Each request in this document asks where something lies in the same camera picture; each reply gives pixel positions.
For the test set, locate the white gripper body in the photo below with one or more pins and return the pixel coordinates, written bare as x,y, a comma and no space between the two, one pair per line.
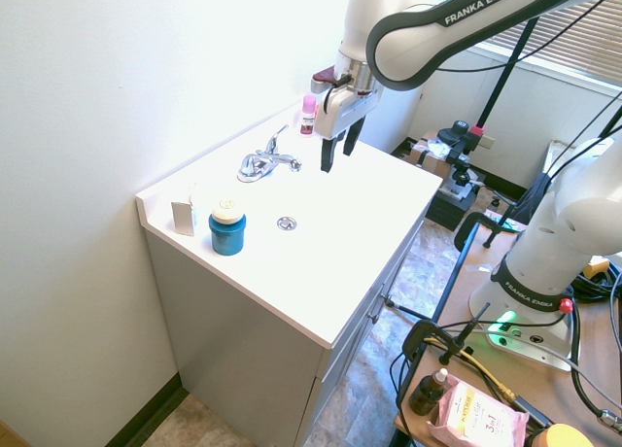
342,108

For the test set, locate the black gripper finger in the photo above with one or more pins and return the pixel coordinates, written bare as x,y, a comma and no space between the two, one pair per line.
352,136
327,155

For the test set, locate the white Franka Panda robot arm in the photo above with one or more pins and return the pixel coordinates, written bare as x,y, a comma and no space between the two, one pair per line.
549,209

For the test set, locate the small pink-capped bottle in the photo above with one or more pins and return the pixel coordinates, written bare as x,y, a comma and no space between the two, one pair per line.
308,117

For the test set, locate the chrome sink drain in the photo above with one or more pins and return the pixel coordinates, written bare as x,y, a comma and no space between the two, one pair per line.
287,223

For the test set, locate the brown cardboard box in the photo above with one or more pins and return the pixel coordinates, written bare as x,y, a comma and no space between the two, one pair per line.
427,158

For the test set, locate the white sink vanity top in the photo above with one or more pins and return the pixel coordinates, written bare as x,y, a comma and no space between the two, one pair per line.
291,233

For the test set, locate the black tripod head clamp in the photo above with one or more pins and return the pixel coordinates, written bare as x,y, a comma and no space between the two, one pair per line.
461,143

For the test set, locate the black equipment case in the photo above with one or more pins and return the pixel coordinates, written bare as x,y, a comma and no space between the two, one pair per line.
449,204

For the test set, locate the blue jar with cream lid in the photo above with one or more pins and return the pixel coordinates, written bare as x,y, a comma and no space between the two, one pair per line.
227,228

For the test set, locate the small white carton box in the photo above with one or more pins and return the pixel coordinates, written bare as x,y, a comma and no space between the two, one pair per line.
183,215

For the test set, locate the black C-clamp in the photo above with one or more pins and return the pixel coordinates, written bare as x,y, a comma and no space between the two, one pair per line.
437,337
478,226

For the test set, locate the grey vanity cabinet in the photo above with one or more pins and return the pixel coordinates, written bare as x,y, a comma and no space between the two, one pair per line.
252,350

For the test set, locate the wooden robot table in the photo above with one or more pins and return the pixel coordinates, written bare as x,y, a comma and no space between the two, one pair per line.
491,311

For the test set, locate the window blinds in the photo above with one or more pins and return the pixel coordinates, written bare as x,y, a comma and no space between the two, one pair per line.
573,34

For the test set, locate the brown dropper bottle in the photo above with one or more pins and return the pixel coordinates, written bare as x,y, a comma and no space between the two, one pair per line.
427,391

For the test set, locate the pink wet wipes pack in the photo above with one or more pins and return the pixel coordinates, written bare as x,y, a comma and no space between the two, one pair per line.
478,413

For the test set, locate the yellow round sponge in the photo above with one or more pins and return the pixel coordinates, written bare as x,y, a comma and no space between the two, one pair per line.
559,437

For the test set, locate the dark red wrist camera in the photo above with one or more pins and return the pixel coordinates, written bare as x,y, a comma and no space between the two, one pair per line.
324,79

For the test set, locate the black camera stand pole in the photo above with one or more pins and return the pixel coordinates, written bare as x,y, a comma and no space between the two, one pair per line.
500,85

